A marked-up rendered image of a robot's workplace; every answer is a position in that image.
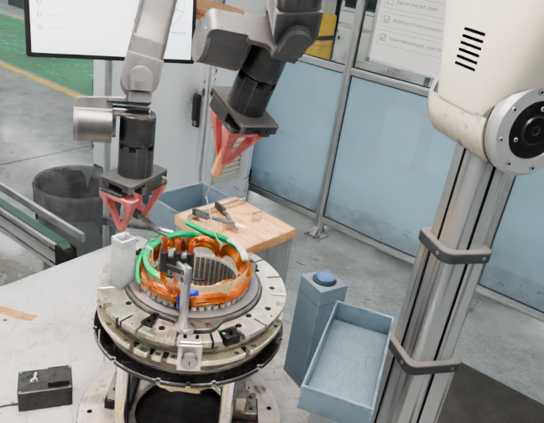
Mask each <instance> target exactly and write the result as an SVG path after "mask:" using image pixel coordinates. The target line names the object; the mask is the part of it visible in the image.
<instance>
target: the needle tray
mask: <svg viewBox="0 0 544 423"><path fill-rule="evenodd" d="M394 320H395V318H394V317H393V316H388V315H385V314H382V313H379V312H376V311H371V310H368V309H365V308H363V307H359V306H356V305H351V304H349V303H346V302H342V301H340V300H337V302H336V304H335V306H334V308H333V310H332V314H331V316H330V318H329V320H328V323H327V326H326V328H325V330H324V332H323V334H322V338H321V340H320V342H319V344H318V347H317V349H316V352H315V354H314V357H313V359H312V360H311V364H310V366H309V368H308V370H307V373H306V376H305V378H304V380H303V383H302V385H301V391H300V395H299V399H298V404H297V408H299V409H302V410H305V411H308V412H310V416H309V420H308V423H370V421H371V418H372V414H373V412H374V405H375V401H376V398H377V393H378V390H379V383H380V380H381V375H382V372H383V368H384V361H385V358H386V353H387V350H388V346H389V342H390V335H391V332H392V328H393V324H394Z"/></svg>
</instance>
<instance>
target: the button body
mask: <svg viewBox="0 0 544 423"><path fill-rule="evenodd" d="M319 271H327V272H330V273H332V274H333V275H334V276H335V278H336V279H337V283H336V284H335V285H334V286H331V287H326V286H321V285H318V284H317V283H315V282H314V280H313V278H312V277H313V275H314V274H315V273H317V272H319ZM319 271H315V272H311V273H307V274H302V275H301V281H300V285H299V289H298V295H297V299H296V308H295V312H294V316H293V321H292V326H291V330H290V338H289V343H288V348H287V352H286V356H285V365H284V370H285V372H286V373H287V374H288V375H289V376H290V378H291V379H292V380H293V381H294V382H295V383H296V385H297V386H298V387H299V388H301V385H302V383H303V380H304V378H305V376H306V373H307V370H308V368H309V366H310V364H311V360H312V359H313V357H314V354H315V352H316V349H317V347H318V344H319V342H320V340H321V338H322V334H323V332H324V330H325V328H326V326H327V323H328V320H329V318H330V316H331V314H332V310H333V308H334V306H335V304H336V302H337V300H340V301H342V302H344V301H345V297H346V293H347V289H348V285H346V284H345V283H344V282H343V281H342V280H340V279H339V278H338V277H337V276H336V275H335V274H334V273H333V272H331V271H330V270H329V269H323V270H319Z"/></svg>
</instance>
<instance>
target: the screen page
mask: <svg viewBox="0 0 544 423"><path fill-rule="evenodd" d="M138 5H139V0H29V7H30V24H31V41H32V52H41V53H59V54H76V55H110V56H126V54H127V50H128V44H129V40H130V37H131V33H132V30H133V24H134V21H133V20H134V19H135V17H136V12H137V9H138ZM192 6H193V0H177V4H176V7H175V13H174V17H173V20H172V24H171V27H170V34H169V39H168V44H167V47H166V51H165V57H164V59H179V60H190V59H191V28H192Z"/></svg>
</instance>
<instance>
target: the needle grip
mask: <svg viewBox="0 0 544 423"><path fill-rule="evenodd" d="M224 167H225V164H222V147H221V148H220V150H219V153H218V155H217V157H216V160H215V162H214V164H213V167H212V169H211V171H210V173H211V175H212V176H213V177H216V178H217V177H220V176H221V174H222V171H223V169H224Z"/></svg>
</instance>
